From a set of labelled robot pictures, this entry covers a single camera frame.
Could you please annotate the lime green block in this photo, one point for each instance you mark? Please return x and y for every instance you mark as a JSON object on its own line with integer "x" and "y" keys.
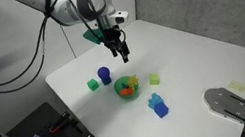
{"x": 154, "y": 79}

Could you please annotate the blue building block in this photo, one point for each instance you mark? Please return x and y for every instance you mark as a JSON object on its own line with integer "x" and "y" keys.
{"x": 162, "y": 109}

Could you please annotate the orange toy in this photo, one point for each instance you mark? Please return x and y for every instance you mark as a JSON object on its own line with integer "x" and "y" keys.
{"x": 127, "y": 91}

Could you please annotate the yellow plush toy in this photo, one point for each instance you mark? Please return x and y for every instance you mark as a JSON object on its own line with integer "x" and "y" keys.
{"x": 133, "y": 81}

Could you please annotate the yellow sticky note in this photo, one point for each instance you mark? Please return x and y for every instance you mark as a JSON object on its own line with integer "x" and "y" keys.
{"x": 237, "y": 86}

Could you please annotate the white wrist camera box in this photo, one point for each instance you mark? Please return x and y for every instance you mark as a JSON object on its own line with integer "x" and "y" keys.
{"x": 119, "y": 17}

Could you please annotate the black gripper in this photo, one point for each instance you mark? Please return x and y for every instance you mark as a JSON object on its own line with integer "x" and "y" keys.
{"x": 112, "y": 35}

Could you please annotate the purple spiky ball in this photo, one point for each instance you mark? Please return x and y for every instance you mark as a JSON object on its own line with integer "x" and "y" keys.
{"x": 103, "y": 72}

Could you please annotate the green bowl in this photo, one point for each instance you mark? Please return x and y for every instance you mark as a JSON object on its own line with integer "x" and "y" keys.
{"x": 128, "y": 93}

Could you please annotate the dark blue block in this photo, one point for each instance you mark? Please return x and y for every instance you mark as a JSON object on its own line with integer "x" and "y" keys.
{"x": 106, "y": 80}

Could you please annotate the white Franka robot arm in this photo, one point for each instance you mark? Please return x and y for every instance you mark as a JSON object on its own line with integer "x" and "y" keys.
{"x": 63, "y": 4}

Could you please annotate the grey metal plate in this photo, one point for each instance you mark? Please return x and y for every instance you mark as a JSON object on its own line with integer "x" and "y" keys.
{"x": 236, "y": 108}

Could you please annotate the teal camera mount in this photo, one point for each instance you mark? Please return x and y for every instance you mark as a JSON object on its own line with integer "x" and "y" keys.
{"x": 93, "y": 35}

